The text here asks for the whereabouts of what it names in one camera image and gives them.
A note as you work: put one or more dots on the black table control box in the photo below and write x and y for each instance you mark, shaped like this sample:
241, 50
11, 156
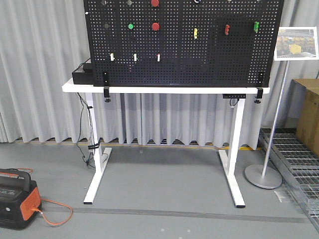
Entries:
234, 96

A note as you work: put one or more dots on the green-tagged white toggle switch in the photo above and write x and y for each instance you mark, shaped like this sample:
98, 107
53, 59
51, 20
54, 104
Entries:
135, 57

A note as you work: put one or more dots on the upper red mushroom button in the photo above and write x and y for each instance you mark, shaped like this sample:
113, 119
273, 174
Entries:
155, 3

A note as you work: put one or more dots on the yellow rotary knob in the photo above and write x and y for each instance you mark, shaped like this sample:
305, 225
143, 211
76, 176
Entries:
195, 33

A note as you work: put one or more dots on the red mushroom button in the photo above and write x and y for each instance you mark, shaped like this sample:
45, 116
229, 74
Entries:
155, 26
155, 3

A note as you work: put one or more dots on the black perforated pegboard panel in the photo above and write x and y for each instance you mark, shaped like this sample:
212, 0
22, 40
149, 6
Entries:
212, 60

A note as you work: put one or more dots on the red rotary knob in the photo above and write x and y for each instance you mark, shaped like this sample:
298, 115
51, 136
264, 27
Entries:
226, 30

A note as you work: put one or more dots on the black clamp bracket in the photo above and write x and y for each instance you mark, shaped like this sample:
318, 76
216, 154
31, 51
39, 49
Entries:
106, 91
259, 88

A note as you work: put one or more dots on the lower red mushroom button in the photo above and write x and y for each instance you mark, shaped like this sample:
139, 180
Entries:
155, 26

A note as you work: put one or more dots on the black box on table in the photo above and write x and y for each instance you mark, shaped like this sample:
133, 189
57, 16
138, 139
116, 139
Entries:
83, 75

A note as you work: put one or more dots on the grey curtain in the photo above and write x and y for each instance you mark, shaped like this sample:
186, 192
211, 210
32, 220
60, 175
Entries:
41, 43

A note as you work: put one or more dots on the green rotary knob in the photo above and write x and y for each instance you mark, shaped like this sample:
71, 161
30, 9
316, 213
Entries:
256, 26

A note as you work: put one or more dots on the right black clamp bracket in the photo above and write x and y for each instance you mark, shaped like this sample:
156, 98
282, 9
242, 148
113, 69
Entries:
259, 88

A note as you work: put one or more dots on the left black clamp bracket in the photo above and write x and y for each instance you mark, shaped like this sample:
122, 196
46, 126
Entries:
106, 91

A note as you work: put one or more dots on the yellow-tagged white toggle switch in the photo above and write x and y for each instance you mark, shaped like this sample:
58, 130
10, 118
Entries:
112, 57

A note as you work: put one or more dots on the cardboard box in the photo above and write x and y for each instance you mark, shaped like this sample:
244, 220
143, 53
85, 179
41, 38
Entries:
308, 125

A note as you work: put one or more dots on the metal floor grating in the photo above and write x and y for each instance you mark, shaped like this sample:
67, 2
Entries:
299, 167

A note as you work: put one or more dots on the black orange power station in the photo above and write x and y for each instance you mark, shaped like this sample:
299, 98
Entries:
19, 199

